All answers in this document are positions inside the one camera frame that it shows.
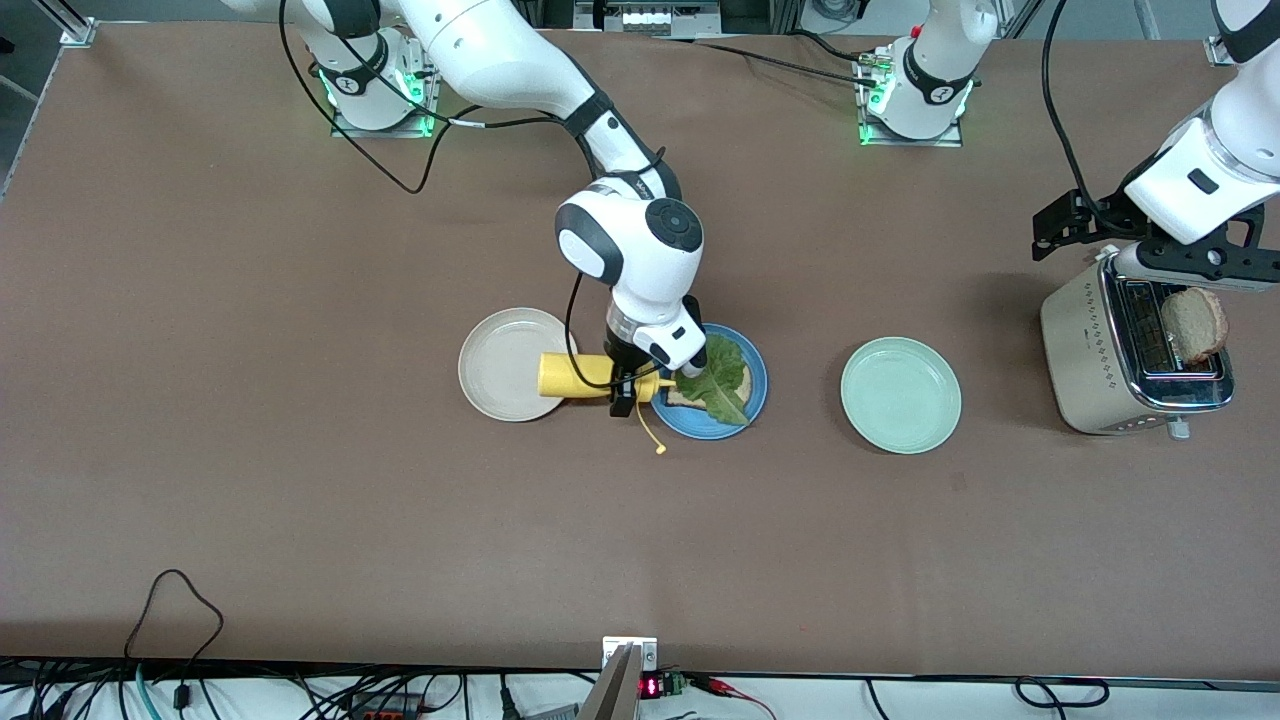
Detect black cable loop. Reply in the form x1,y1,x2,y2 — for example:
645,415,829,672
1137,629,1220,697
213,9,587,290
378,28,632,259
122,568,225,663

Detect round-topped toasted bread slice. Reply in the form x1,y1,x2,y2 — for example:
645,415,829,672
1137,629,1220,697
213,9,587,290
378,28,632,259
1159,287,1230,365

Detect black base power cable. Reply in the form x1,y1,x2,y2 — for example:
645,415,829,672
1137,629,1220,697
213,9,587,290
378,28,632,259
640,35,886,91

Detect background control equipment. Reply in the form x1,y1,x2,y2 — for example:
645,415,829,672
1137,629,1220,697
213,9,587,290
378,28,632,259
575,0,721,37

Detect light green round plate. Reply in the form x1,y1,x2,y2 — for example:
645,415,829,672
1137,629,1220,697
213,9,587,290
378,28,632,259
840,336,963,455

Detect off-white round plate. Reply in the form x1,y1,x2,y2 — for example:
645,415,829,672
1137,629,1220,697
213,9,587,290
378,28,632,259
458,307,580,422

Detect beige metal toaster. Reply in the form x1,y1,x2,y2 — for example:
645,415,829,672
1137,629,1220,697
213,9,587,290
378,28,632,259
1040,250,1236,441

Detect blue round plate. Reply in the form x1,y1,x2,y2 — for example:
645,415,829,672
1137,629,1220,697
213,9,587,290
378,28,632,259
646,323,769,441

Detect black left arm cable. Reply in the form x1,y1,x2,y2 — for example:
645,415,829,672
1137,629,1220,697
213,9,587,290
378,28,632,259
1038,0,1111,223

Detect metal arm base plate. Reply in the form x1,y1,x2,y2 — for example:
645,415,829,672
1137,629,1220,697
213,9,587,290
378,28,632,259
328,60,443,140
857,52,967,149

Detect yellow squeeze bottle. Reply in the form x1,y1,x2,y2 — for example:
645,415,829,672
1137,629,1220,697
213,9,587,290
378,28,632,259
537,351,678,457

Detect red clip lead wire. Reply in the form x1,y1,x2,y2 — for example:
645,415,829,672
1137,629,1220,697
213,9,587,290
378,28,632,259
690,676,779,720

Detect grey camera mount pole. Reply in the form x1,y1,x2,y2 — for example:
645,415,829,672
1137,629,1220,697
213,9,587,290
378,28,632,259
578,645,643,720

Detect metal table edge bracket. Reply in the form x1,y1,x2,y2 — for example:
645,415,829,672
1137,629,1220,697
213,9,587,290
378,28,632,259
603,637,659,673

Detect square bread slice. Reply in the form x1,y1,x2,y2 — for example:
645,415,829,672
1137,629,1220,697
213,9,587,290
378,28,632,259
665,360,754,411

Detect green lettuce leaf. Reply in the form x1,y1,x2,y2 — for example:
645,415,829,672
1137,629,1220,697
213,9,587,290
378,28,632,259
676,333,753,428

